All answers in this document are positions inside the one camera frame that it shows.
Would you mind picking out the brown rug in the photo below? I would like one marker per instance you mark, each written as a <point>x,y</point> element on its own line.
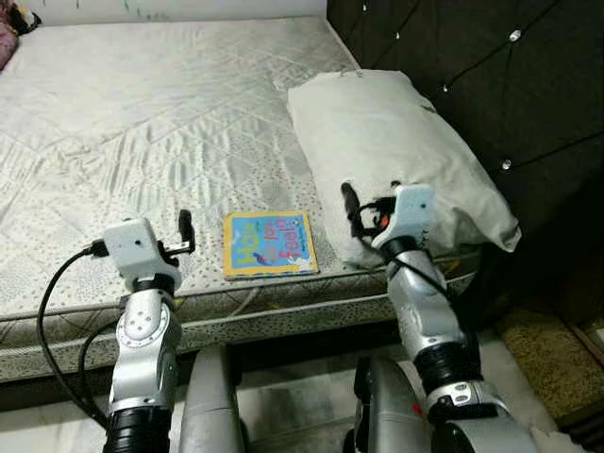
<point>547,359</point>

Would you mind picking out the grey robot left leg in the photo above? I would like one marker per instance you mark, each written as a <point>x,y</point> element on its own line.
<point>212,406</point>

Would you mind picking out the colourful children's book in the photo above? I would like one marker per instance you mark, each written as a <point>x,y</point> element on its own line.
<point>269,245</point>

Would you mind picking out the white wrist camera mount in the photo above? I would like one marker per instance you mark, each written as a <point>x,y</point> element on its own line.
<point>411,209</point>
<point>132,245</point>

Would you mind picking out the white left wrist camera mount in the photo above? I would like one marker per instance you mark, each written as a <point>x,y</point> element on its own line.
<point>132,245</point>

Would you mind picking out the grey white printed pillow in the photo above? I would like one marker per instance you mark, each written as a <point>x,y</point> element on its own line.
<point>377,132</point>

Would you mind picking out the black tufted headboard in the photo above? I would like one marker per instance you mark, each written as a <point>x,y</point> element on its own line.
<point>491,85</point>

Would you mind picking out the quilted grey white mattress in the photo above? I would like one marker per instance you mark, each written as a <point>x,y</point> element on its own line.
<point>142,113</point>

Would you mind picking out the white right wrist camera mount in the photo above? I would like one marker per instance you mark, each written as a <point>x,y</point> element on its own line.
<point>411,209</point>

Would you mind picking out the white crumpled tissue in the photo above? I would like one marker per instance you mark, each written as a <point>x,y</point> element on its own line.
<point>557,440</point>

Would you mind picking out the dark bed base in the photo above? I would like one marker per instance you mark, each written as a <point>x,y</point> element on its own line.
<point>283,347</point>

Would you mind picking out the grey robot leg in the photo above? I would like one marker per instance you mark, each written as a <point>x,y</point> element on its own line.
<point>387,415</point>
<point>212,406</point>

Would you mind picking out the grey robot right leg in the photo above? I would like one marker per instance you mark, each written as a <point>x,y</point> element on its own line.
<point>387,415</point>

